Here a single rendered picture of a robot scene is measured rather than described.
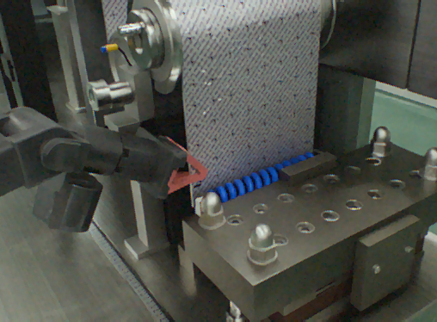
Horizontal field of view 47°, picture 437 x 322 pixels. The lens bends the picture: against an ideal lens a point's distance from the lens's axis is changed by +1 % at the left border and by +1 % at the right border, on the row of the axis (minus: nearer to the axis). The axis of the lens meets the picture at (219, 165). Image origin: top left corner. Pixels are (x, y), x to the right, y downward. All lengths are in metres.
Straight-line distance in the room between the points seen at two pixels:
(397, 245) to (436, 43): 0.28
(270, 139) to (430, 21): 0.27
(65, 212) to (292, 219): 0.29
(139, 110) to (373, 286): 0.40
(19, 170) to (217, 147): 0.29
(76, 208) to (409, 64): 0.51
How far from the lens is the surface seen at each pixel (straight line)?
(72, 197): 0.60
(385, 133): 0.83
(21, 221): 0.99
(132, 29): 0.64
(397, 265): 0.73
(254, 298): 0.58
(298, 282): 0.62
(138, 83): 0.70
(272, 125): 0.75
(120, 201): 0.98
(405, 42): 0.79
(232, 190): 0.71
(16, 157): 0.53
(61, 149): 0.53
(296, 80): 0.76
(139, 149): 0.62
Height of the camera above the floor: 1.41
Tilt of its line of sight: 29 degrees down
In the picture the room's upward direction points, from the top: 3 degrees counter-clockwise
